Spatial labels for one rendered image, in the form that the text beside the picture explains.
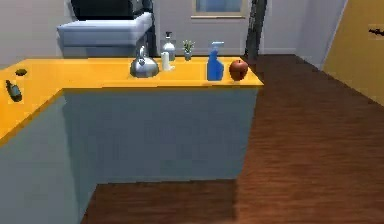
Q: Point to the yellow topped grey counter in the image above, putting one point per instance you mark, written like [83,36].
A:
[100,73]

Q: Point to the yellow room door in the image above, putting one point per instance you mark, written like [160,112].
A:
[358,50]

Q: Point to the white paper towel roll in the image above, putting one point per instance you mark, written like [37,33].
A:
[165,62]

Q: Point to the red apple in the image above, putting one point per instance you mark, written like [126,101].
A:
[238,70]

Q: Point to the dark floor lamp post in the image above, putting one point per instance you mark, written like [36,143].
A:
[256,26]

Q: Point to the blue spray bottle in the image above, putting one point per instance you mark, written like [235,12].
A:
[215,66]

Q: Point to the black television set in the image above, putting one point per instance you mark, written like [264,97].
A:
[103,8]

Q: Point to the clear soap dispenser bottle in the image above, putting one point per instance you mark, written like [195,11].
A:
[169,49]

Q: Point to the small dark round object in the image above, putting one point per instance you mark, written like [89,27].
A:
[21,72]

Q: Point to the dark green bottle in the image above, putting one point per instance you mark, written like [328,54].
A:
[13,90]

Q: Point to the window with beige frame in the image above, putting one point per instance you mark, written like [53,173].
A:
[218,7]

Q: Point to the silver kettle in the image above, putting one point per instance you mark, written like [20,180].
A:
[144,66]

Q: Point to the small potted green plant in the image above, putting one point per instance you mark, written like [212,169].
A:
[188,49]

